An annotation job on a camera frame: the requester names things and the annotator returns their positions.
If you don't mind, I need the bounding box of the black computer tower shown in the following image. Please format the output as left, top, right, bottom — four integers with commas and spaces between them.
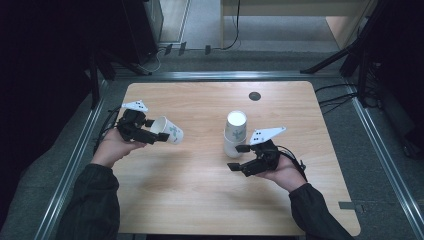
121, 0, 164, 66

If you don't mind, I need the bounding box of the person's right hand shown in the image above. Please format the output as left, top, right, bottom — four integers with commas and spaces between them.
256, 154, 308, 194

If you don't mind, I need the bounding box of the light wooden desk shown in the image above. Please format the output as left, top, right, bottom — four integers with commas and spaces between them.
219, 0, 379, 50

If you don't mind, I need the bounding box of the black hanging cable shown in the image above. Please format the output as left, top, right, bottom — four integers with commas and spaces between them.
222, 0, 242, 51

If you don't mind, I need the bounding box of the metal floor rail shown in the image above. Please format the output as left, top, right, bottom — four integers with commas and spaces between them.
113, 70, 341, 81
33, 79, 109, 240
344, 79, 424, 240

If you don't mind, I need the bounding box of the person's left hand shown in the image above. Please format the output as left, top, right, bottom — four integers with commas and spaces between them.
90, 128, 148, 169

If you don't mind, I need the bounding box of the stack of white paper cups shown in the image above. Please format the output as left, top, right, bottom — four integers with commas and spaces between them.
223, 110, 249, 159

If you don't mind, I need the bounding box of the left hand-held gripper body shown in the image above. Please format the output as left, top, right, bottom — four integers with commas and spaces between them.
116, 99, 149, 143

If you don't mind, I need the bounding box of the black metal stand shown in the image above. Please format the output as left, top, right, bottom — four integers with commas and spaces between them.
87, 49, 151, 109

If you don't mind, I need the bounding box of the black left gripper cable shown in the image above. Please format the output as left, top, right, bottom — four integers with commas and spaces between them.
94, 106, 123, 153

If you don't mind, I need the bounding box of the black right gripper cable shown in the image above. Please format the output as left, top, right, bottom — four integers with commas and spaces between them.
278, 145, 308, 183

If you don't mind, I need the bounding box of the black floor cable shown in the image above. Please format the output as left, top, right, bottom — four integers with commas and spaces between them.
318, 93, 358, 116
314, 83, 358, 94

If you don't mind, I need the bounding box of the black tripod stand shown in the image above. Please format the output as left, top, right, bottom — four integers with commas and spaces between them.
299, 0, 391, 109

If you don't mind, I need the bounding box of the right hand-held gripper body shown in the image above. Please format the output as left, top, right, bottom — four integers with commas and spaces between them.
241, 126, 287, 178

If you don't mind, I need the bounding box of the dark curtain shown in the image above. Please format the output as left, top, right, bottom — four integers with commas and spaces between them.
366, 0, 424, 161
0, 0, 128, 228

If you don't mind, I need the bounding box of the white printed paper cup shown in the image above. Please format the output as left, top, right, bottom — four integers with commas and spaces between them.
149, 115, 185, 145

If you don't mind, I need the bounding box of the white floor cable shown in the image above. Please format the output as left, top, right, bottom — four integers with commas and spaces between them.
146, 46, 168, 74

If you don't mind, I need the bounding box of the grey floor tape strip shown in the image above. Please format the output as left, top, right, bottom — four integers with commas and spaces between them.
338, 201, 365, 213

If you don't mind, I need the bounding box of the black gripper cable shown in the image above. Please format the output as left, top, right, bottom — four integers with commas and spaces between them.
94, 106, 123, 153
278, 145, 308, 183

